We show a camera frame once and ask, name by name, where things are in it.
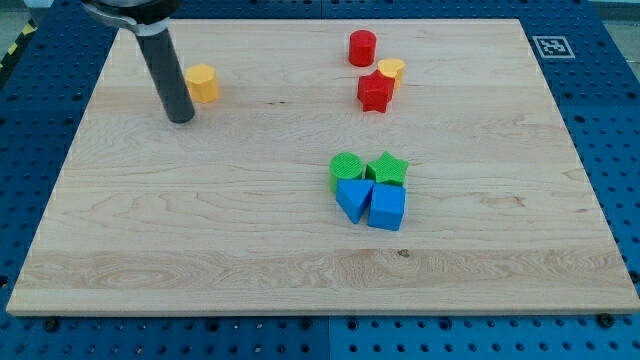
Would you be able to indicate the silver tool mount clamp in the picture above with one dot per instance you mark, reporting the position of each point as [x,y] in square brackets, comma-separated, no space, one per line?
[141,17]

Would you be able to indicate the yellow hexagon block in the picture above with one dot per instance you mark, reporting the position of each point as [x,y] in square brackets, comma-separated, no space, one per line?
[202,83]

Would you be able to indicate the red cylinder block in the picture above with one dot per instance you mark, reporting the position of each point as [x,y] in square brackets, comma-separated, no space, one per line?
[362,48]

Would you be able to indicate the white fiducial marker tag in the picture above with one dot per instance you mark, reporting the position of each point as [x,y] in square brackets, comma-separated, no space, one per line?
[553,47]

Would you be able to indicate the green star block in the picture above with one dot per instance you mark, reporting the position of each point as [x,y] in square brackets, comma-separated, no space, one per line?
[387,169]

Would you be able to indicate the blue triangle block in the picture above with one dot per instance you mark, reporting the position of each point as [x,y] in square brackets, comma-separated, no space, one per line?
[354,196]

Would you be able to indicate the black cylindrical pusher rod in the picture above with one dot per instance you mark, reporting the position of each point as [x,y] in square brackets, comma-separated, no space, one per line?
[165,70]

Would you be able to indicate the yellow cylinder block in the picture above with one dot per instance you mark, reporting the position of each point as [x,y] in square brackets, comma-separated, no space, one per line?
[393,68]

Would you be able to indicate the yellow black hazard tape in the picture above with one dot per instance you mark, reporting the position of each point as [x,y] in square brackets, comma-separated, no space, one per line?
[19,45]

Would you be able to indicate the black bolt front left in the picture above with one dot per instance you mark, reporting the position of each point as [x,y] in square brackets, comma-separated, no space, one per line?
[51,325]

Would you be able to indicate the light wooden board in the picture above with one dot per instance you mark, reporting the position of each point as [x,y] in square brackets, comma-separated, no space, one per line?
[230,214]

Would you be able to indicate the green cylinder block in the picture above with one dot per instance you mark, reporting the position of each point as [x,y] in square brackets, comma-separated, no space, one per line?
[344,166]

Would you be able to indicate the black bolt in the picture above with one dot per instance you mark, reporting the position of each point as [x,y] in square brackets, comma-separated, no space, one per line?
[605,320]
[51,325]

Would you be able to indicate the black bolt front right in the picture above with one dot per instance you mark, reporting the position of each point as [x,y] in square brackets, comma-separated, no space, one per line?
[605,320]

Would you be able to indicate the blue cube block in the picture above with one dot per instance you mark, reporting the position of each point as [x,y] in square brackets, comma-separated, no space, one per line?
[387,207]

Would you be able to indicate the red star block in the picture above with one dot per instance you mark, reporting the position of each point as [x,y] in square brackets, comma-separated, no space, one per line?
[375,91]

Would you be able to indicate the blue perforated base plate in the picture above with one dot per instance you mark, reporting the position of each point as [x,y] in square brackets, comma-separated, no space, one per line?
[47,93]

